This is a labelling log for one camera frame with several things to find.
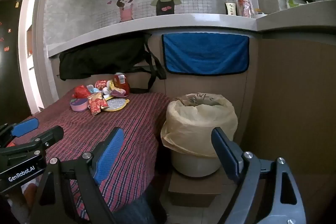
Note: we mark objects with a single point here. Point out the red patterned wrapper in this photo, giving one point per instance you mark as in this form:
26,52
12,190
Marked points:
96,104

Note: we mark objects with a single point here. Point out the pink crumpled wrapper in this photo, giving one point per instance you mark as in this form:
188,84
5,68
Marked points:
118,92

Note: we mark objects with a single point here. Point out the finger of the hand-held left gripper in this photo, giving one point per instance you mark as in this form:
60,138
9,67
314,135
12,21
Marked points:
51,134
25,127

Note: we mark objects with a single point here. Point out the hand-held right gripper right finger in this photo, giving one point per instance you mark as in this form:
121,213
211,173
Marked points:
225,154

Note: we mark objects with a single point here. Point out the cartoon girl wall sticker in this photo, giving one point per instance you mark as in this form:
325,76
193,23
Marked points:
126,7

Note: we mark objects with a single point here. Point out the red paper cup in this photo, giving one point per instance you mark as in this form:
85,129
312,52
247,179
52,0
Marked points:
100,85

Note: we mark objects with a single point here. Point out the red plaid tablecloth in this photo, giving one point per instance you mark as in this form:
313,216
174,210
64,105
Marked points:
131,121

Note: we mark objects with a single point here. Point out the red plastic bag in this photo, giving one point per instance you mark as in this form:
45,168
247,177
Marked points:
81,92

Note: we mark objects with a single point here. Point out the silver glitter round purse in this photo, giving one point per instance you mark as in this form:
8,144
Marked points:
115,103

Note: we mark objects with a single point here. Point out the dark sauce bottle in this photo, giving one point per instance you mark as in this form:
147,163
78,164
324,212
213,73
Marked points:
230,7

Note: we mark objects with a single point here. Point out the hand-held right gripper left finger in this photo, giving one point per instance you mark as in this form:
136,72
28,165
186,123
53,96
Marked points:
110,153

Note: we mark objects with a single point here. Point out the white trash bin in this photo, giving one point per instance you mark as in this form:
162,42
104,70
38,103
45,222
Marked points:
194,165

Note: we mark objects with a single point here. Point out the cardboard box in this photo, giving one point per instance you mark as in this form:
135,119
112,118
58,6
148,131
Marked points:
194,190

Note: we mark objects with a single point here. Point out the black refrigerator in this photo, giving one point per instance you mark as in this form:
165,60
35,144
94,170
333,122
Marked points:
13,56

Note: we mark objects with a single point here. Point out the pink round box purple lid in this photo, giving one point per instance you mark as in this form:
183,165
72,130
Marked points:
78,104

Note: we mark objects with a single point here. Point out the blue towel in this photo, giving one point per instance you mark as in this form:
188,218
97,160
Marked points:
204,53

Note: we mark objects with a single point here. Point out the clear bottle with red contents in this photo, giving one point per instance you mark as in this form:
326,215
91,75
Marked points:
244,3

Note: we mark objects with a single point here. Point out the grey kitchen counter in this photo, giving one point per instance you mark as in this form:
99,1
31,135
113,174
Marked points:
183,23

